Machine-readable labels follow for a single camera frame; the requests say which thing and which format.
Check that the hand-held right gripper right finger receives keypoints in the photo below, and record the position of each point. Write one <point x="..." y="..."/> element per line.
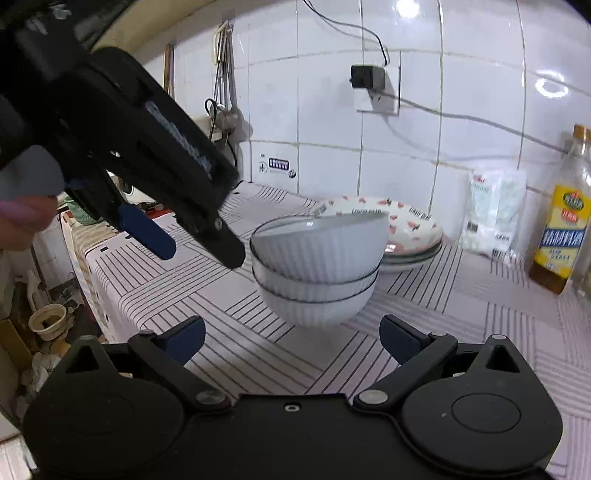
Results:
<point x="401" y="341"/>

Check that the white bunny carrot plate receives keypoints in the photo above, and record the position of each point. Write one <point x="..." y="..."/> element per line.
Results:
<point x="406" y="221"/>

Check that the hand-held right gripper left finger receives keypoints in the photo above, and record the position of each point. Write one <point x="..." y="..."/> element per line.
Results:
<point x="184" y="341"/>

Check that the white wall socket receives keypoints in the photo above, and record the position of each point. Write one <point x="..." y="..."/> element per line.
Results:
<point x="376" y="102"/>

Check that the green plastic basket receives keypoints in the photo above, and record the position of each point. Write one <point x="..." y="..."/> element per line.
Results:
<point x="81" y="212"/>

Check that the beige round pot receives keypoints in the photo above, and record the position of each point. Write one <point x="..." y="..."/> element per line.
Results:
<point x="48" y="321"/>

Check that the hanging metal utensils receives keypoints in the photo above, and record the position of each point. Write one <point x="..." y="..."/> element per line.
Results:
<point x="226" y="83"/>

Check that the black power adapter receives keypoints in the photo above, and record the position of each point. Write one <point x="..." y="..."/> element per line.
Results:
<point x="367" y="77"/>

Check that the white powder bag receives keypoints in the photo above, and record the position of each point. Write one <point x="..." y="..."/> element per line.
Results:
<point x="491" y="217"/>

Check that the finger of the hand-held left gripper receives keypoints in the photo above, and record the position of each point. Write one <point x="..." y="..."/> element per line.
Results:
<point x="221" y="242"/>
<point x="147" y="235"/>

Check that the white ribbed bowl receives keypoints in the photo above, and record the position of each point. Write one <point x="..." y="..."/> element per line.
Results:
<point x="314" y="288"/>
<point x="318" y="311"/>
<point x="318" y="249"/>

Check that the person's left hand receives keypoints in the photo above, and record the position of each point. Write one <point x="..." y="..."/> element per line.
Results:
<point x="23" y="221"/>

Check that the yellow label cooking bottle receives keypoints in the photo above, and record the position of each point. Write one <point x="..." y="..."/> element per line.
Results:
<point x="563" y="221"/>

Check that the pink rimmed white plate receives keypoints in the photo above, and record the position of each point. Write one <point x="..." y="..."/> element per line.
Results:
<point x="391" y="249"/>

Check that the striped grey tablecloth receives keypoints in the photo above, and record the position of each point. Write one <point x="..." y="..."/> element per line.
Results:
<point x="461" y="304"/>

